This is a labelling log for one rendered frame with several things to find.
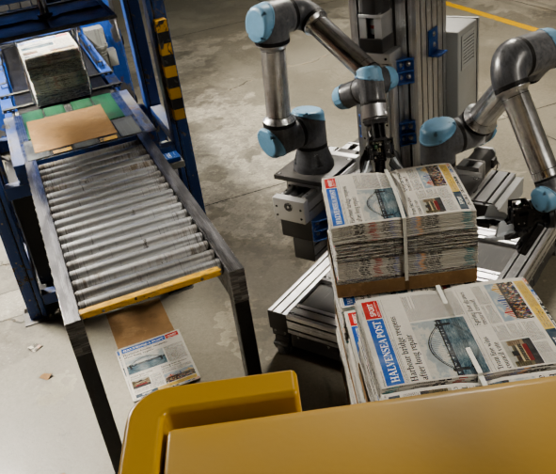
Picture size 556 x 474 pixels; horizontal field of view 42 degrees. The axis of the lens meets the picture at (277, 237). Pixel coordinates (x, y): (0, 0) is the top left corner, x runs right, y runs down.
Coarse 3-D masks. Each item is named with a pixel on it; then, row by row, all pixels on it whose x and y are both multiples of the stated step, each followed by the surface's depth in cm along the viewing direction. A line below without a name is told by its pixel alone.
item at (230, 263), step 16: (144, 144) 320; (160, 160) 303; (176, 176) 287; (176, 192) 275; (192, 208) 262; (208, 224) 250; (208, 240) 241; (224, 256) 231; (224, 272) 229; (240, 272) 224; (240, 288) 227
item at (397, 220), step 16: (384, 176) 208; (384, 192) 199; (400, 192) 198; (400, 224) 187; (416, 224) 187; (400, 240) 190; (416, 240) 189; (400, 256) 192; (416, 256) 192; (400, 272) 195; (416, 272) 195
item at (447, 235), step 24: (408, 168) 209; (432, 168) 207; (408, 192) 197; (432, 192) 195; (456, 192) 194; (432, 216) 186; (456, 216) 186; (432, 240) 190; (456, 240) 190; (432, 264) 194; (456, 264) 194
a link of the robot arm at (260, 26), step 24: (288, 0) 235; (264, 24) 230; (288, 24) 235; (264, 48) 237; (264, 72) 244; (264, 96) 251; (288, 96) 250; (264, 120) 255; (288, 120) 252; (264, 144) 258; (288, 144) 256
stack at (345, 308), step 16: (432, 288) 198; (336, 304) 223; (352, 304) 196; (336, 320) 229; (352, 320) 190; (352, 336) 184; (352, 352) 193; (352, 368) 195; (352, 384) 203; (352, 400) 204
